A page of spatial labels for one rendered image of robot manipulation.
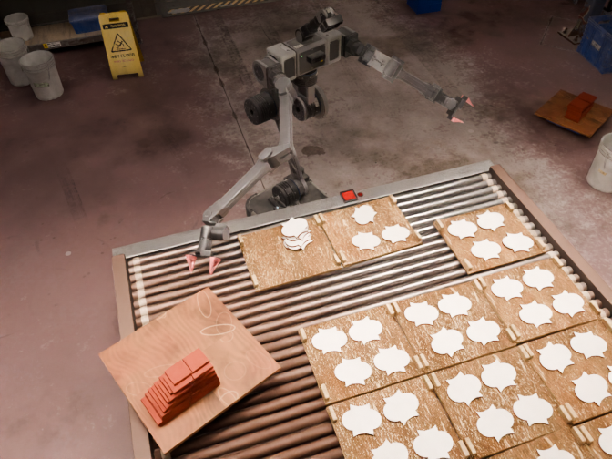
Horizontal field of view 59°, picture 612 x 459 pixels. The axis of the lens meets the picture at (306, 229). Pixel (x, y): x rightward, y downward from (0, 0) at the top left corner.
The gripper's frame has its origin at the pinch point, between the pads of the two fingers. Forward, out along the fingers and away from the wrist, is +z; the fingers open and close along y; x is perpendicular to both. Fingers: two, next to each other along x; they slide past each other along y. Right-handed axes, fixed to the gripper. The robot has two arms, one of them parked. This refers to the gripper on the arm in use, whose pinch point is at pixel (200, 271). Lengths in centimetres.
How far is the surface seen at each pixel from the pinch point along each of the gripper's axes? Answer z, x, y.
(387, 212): -43, 56, 69
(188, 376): 38, -41, 23
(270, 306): 11.2, 12.9, 28.9
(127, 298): 15.4, -5.6, -30.7
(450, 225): -39, 58, 100
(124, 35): -224, 193, -219
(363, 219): -37, 49, 59
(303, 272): -5.9, 24.3, 38.8
